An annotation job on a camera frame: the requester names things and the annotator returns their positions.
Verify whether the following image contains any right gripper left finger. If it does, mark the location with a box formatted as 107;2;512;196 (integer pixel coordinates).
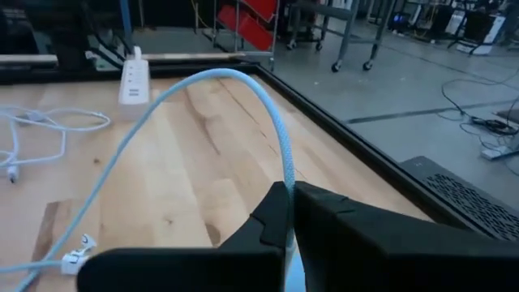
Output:
76;181;291;292

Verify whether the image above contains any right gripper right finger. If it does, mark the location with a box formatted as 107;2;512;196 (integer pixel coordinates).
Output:
293;180;519;292

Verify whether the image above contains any light blue braided cable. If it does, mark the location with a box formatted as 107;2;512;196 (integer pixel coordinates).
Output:
0;67;305;292

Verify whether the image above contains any white USB cable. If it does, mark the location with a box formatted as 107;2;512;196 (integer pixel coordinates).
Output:
0;105;113;184

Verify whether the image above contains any black perforated computer case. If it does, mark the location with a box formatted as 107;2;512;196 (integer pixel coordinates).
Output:
399;156;519;243

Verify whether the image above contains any white floor power strip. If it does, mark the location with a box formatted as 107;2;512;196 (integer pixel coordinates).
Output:
480;144;519;162

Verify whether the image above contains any white rectangular power strip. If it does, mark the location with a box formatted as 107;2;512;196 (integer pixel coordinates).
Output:
117;56;152;122

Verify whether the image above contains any grey wheeled workbench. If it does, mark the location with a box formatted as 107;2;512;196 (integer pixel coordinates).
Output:
285;0;397;73

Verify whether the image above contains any black equipment cart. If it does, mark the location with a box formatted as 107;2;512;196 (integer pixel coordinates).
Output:
448;7;508;56

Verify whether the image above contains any red storage bin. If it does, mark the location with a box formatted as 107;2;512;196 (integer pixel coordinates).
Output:
241;0;279;24
217;4;275;53

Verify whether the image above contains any black cable coil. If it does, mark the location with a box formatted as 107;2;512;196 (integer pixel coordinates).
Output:
470;115;508;135

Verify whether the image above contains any black floor cable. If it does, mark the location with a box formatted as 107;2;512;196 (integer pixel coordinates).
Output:
440;68;519;179

